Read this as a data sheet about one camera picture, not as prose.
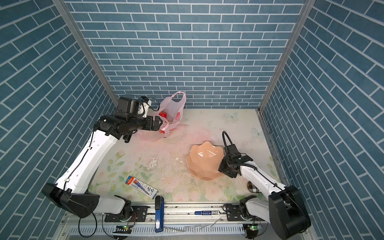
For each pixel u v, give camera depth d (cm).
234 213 74
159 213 71
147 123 64
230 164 63
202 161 95
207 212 74
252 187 80
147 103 66
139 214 74
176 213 76
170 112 97
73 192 39
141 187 81
